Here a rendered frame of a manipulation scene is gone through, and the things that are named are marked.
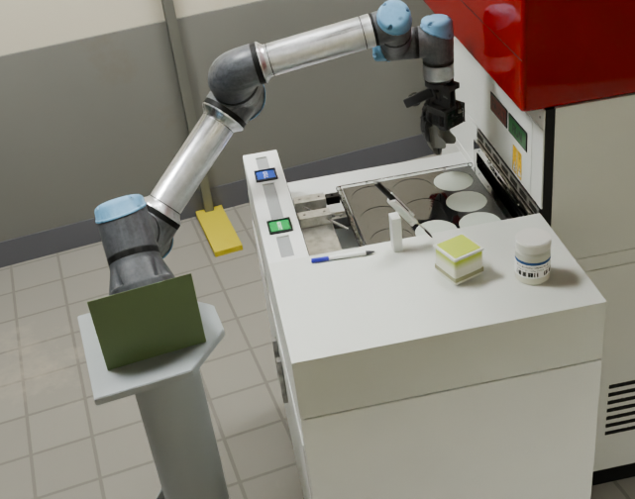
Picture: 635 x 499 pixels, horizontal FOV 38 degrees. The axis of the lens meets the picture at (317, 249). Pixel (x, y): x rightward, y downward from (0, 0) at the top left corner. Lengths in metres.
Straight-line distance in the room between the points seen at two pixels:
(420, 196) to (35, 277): 2.13
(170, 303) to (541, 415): 0.82
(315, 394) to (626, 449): 1.18
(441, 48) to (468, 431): 0.89
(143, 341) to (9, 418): 1.39
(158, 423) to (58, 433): 1.06
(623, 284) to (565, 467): 0.48
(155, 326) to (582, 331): 0.89
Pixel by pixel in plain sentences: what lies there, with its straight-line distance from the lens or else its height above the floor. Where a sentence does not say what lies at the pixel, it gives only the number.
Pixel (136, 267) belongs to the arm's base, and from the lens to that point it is 2.02.
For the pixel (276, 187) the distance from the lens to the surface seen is 2.32.
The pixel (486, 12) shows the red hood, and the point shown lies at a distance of 2.13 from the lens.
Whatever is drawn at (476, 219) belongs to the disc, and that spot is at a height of 0.90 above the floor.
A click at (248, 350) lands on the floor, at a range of 3.34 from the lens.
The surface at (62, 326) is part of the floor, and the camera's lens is 3.70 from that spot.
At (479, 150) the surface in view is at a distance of 2.47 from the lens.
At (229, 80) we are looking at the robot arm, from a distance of 2.12.
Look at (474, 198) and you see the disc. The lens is 2.32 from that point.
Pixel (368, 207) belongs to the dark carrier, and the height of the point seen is 0.90.
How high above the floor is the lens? 2.09
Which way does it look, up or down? 33 degrees down
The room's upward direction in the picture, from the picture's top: 7 degrees counter-clockwise
